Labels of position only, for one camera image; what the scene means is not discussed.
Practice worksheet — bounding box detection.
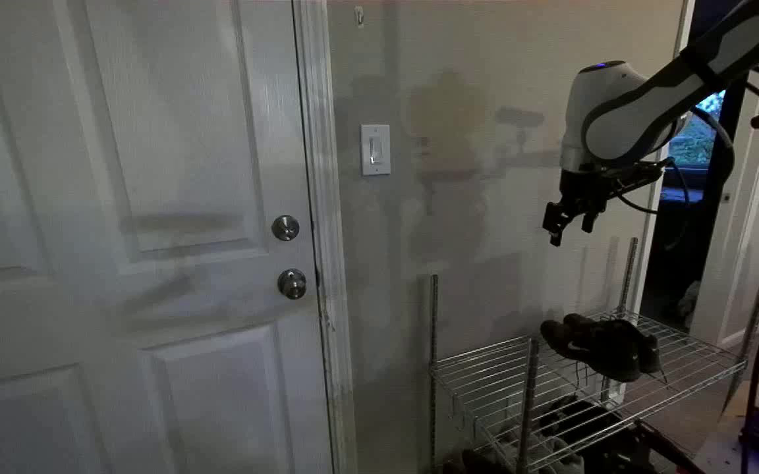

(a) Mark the silver round door knob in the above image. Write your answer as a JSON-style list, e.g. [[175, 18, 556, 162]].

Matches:
[[273, 267, 307, 303]]

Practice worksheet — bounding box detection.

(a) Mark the dark brown shoe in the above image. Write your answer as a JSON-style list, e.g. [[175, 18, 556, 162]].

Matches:
[[537, 311, 664, 386]]

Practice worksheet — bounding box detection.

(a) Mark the silver deadbolt lock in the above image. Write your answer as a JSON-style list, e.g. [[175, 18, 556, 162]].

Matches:
[[269, 213, 303, 246]]

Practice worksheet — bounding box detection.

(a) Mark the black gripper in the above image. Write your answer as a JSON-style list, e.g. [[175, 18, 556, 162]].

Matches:
[[540, 158, 670, 249]]

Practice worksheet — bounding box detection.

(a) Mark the chrome wire shelf rack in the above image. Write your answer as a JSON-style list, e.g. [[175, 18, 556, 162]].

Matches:
[[418, 234, 759, 474]]

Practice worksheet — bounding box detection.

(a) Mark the blue lit screen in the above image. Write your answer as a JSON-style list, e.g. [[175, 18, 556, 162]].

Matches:
[[664, 88, 729, 205]]

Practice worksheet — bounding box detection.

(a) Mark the white panelled entry door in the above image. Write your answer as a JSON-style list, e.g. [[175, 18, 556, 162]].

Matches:
[[0, 0, 340, 474]]

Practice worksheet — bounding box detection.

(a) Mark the white wall light switch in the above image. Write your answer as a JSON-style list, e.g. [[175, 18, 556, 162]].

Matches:
[[357, 121, 396, 180]]

